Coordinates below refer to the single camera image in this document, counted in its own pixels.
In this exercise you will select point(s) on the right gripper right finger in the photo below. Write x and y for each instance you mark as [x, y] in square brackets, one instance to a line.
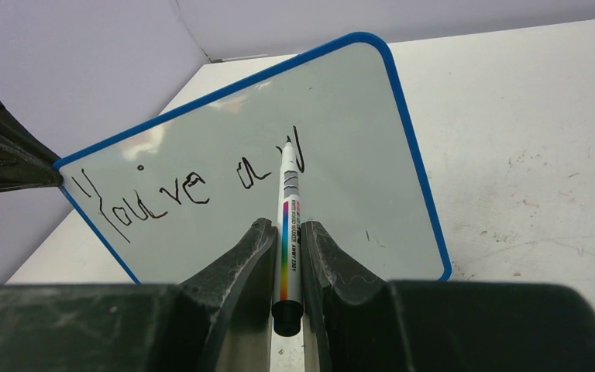
[356, 321]

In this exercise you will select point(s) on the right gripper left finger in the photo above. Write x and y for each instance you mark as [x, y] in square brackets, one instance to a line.
[217, 320]

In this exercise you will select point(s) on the white marker pen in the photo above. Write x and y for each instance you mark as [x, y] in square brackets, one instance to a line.
[287, 308]

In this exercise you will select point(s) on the blue framed whiteboard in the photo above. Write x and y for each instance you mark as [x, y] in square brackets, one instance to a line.
[171, 195]

